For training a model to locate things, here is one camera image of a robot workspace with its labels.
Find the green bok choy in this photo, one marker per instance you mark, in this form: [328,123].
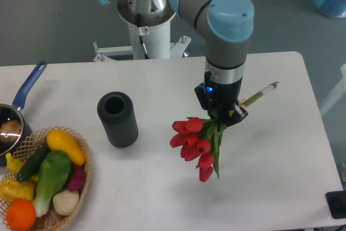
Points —
[52,176]

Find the yellow pumpkin gourd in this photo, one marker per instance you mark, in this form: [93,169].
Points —
[12,190]

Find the red tulip bouquet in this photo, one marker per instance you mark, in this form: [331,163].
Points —
[201,138]

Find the blue handled saucepan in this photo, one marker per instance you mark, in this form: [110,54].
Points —
[14,111]

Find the dark grey ribbed vase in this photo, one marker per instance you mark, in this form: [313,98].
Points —
[117,115]

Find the small yellow pepper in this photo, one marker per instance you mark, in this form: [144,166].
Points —
[13,164]

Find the orange fruit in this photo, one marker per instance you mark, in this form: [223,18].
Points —
[21,215]

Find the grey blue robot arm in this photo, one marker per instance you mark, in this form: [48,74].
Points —
[225,25]

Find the browned bread roll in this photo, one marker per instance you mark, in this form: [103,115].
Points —
[11,131]

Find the yellow squash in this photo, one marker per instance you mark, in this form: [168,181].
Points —
[60,140]

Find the black device at edge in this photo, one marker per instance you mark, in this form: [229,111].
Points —
[336,204]

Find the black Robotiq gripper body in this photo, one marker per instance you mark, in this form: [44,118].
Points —
[225,94]

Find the white garlic bulb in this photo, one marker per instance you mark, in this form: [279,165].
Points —
[65,202]

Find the white frame at right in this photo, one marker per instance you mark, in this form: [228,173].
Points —
[334,95]

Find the dark green cucumber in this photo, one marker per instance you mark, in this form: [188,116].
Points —
[32,164]

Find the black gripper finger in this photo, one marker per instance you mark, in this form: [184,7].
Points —
[227,118]
[204,95]

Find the purple red radish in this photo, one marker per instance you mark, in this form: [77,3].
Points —
[77,179]

